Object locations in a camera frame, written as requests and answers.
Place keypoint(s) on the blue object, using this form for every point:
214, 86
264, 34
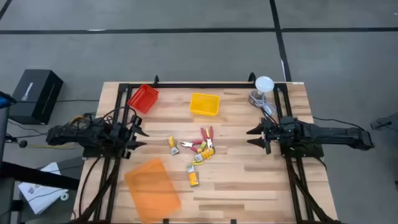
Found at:
5, 100

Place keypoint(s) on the black beam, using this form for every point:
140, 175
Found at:
37, 177

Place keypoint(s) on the orange translucent plastic bin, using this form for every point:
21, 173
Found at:
152, 191

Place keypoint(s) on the red plastic basket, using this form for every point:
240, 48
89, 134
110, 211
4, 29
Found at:
143, 98

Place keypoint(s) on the black round plug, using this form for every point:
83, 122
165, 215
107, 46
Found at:
22, 143

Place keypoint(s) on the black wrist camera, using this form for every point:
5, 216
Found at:
274, 132
117, 130

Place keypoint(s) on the white tape roll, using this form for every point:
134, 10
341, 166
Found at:
64, 196

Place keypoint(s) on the yellow plastic basket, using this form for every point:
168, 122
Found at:
204, 104

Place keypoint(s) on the black metal table frame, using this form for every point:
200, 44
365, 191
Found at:
202, 85

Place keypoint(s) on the white paper sheets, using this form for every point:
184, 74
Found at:
40, 194

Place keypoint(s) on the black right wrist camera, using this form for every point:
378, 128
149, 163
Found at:
274, 132

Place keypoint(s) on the pale green eraser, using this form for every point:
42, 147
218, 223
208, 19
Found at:
202, 146

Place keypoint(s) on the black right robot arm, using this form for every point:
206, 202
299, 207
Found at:
326, 134

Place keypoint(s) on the black cardboard box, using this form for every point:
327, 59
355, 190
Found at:
35, 95

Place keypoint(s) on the yellow crayon box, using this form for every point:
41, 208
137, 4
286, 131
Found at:
192, 175
173, 145
206, 154

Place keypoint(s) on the white bulb table lamp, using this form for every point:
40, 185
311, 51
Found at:
264, 84

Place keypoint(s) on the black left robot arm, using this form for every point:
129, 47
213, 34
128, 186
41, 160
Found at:
71, 134

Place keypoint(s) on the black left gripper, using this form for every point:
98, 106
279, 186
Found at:
124, 140

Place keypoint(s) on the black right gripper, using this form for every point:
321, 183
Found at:
270, 138

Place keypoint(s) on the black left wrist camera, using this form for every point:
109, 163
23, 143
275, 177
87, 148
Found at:
117, 130

